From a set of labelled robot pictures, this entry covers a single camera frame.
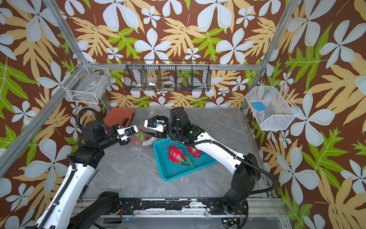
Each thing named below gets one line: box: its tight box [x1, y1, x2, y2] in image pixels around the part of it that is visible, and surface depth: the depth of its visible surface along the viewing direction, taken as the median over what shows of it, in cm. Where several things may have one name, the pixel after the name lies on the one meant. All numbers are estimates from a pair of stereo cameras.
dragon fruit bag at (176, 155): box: [167, 145, 194, 168], surface depth 87 cm
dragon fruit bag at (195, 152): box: [186, 145, 203, 159], surface depth 89 cm
